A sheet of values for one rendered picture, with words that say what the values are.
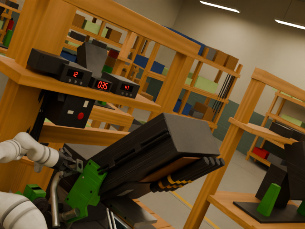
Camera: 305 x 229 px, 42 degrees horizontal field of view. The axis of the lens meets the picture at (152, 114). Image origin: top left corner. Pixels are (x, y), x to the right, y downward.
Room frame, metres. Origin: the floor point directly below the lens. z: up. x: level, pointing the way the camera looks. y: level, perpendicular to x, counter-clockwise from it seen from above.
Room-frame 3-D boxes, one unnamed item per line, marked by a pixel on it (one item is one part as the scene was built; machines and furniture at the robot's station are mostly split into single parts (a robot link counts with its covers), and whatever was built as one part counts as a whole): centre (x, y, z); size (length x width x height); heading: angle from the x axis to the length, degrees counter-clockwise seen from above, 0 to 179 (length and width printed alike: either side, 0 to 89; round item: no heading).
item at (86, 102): (1.75, 0.36, 1.42); 0.17 x 0.12 x 0.15; 144
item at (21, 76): (1.87, 0.34, 1.52); 0.90 x 0.25 x 0.04; 144
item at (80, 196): (1.62, 0.12, 1.17); 0.13 x 0.12 x 0.20; 144
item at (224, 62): (7.70, -0.31, 1.14); 2.45 x 0.55 x 2.28; 134
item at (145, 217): (1.72, 0.00, 1.11); 0.39 x 0.16 x 0.03; 54
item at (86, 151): (1.88, 0.18, 1.07); 0.30 x 0.18 x 0.34; 144
